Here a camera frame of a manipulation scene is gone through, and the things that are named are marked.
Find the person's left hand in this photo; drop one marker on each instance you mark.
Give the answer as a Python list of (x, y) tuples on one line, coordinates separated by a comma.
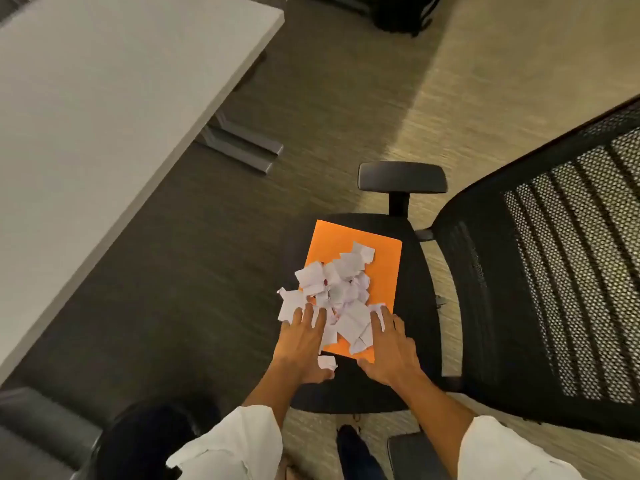
[(300, 347)]

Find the person's right hand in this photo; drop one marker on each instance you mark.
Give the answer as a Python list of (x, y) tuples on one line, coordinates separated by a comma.
[(392, 352)]

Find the pile of white paper scraps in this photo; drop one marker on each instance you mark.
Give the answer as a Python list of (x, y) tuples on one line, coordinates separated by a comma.
[(340, 289)]

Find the black mesh office chair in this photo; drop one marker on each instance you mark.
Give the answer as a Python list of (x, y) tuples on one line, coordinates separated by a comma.
[(425, 274)]

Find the orange paper folder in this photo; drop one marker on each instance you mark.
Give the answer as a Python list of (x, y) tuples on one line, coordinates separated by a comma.
[(330, 239)]

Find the person's left forearm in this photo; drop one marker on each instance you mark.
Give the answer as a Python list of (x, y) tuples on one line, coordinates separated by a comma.
[(272, 394)]

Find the person's right forearm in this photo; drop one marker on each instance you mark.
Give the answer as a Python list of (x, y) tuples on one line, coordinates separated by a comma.
[(440, 419)]

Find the person's right leg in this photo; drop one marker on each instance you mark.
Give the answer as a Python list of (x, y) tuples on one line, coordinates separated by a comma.
[(357, 457)]

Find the white desk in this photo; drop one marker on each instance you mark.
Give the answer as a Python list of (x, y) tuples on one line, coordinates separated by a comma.
[(100, 119)]

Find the white left shirt sleeve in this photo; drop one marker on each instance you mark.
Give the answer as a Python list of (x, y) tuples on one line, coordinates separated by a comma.
[(230, 444)]

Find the white shirt sleeve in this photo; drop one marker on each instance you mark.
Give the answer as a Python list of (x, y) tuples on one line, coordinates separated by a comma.
[(505, 454), (230, 444)]

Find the white right shirt sleeve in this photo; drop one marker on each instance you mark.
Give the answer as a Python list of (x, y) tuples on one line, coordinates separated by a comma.
[(505, 454)]

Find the black trash bin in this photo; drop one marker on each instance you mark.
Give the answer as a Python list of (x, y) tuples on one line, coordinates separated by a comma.
[(140, 444)]

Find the black backpack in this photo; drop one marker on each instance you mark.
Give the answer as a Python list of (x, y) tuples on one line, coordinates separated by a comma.
[(405, 12)]

